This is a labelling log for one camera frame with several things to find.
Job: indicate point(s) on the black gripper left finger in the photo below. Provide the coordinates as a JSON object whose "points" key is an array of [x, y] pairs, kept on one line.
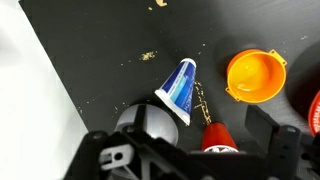
{"points": [[86, 156]]}

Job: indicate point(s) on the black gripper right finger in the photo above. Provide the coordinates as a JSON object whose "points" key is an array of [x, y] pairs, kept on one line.
{"points": [[283, 150]]}

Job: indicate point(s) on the red plastic cup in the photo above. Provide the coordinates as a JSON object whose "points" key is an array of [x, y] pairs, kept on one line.
{"points": [[218, 136]]}

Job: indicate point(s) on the red plastic bowl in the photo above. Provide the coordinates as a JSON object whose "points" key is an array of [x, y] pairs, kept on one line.
{"points": [[315, 116]]}

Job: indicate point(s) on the yellow crumb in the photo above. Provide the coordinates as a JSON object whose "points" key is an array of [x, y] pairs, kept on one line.
{"points": [[147, 55]]}

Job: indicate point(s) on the blue white toothpaste tube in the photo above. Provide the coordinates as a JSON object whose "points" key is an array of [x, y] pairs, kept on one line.
{"points": [[180, 86]]}

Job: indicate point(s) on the orange plastic bowl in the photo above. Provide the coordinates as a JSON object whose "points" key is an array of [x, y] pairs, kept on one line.
{"points": [[256, 76]]}

